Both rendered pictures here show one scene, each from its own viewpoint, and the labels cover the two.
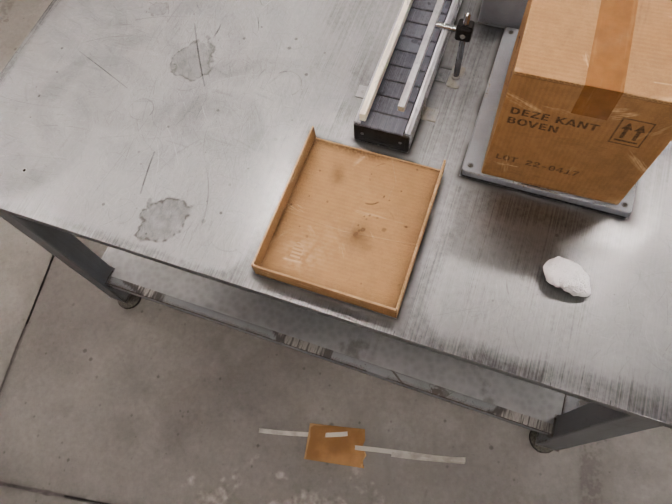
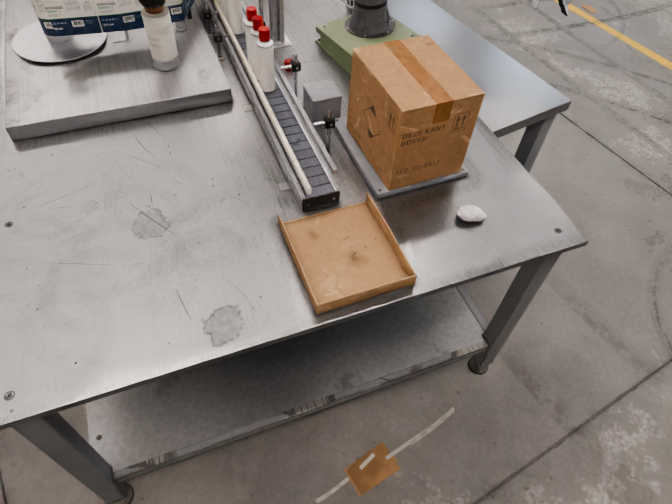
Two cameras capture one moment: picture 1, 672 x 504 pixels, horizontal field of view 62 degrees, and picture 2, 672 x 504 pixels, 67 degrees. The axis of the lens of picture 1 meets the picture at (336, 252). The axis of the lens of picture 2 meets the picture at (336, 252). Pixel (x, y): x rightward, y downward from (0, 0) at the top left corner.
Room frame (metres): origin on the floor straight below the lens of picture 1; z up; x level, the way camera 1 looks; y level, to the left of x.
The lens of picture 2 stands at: (-0.02, 0.64, 1.87)
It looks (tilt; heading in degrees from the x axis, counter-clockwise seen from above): 51 degrees down; 306
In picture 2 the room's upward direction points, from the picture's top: 5 degrees clockwise
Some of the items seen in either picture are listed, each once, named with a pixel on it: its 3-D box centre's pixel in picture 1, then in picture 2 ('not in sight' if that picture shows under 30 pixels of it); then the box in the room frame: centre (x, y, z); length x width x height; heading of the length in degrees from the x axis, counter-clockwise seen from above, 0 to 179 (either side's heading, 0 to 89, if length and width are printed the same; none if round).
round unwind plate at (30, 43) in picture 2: not in sight; (60, 39); (1.77, -0.07, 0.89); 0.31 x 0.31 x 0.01
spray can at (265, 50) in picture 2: not in sight; (265, 60); (1.05, -0.37, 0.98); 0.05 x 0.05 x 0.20
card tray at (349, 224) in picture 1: (351, 216); (344, 248); (0.45, -0.04, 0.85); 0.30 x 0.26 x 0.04; 151
